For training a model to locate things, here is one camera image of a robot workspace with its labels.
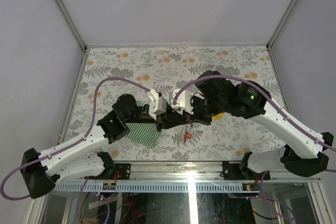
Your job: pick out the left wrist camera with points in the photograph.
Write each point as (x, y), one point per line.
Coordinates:
(157, 104)

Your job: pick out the green striped cloth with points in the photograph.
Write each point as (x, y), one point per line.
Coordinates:
(143, 133)

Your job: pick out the slotted cable duct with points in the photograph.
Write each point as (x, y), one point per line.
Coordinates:
(132, 187)

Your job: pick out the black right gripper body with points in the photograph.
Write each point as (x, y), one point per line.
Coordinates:
(202, 108)

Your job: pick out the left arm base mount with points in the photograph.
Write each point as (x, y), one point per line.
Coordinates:
(122, 171)

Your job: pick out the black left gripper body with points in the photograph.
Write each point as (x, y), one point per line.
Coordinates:
(159, 123)

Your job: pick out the aluminium front rail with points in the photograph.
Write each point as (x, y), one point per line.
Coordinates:
(149, 171)

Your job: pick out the red keyring fob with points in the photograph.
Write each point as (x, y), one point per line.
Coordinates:
(187, 136)

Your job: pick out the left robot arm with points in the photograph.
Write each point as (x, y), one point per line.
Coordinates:
(42, 171)

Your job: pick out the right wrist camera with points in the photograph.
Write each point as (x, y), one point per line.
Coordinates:
(183, 104)

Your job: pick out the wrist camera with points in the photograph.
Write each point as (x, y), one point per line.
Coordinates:
(157, 104)
(183, 104)

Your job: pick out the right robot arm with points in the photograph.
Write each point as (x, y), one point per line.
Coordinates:
(303, 152)

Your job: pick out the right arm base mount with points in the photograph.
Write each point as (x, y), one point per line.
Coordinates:
(232, 170)

